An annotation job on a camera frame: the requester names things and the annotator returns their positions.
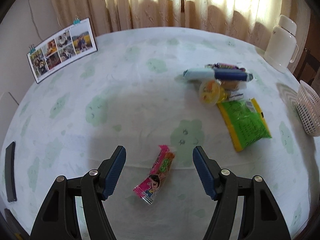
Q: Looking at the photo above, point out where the white thermos jug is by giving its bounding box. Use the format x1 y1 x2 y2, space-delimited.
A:
264 15 299 73

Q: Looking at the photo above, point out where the purple candy bar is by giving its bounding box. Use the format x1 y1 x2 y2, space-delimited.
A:
205 62 246 72

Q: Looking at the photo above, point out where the photo collage stand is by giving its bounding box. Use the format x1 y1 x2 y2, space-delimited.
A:
27 18 97 83

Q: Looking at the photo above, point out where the beige curtain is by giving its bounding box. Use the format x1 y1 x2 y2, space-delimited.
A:
52 0 311 49

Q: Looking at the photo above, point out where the cloud print tablecloth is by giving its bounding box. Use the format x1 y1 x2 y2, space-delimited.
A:
4 28 319 239

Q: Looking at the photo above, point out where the yellow jelly cup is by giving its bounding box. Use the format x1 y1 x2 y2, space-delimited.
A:
199 80 228 105

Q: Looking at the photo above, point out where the clear pastry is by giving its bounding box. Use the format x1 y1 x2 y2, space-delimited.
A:
221 81 247 91

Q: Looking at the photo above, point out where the pink plastic basket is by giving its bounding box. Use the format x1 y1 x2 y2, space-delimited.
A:
296 80 320 137

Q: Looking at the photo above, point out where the small striped candy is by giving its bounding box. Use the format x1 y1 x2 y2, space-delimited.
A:
226 93 244 101

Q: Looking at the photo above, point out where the pink cartoon candy packet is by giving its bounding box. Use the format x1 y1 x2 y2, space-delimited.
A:
133 145 175 205

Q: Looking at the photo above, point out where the green yellow peanut bag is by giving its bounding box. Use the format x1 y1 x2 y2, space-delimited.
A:
217 98 272 152

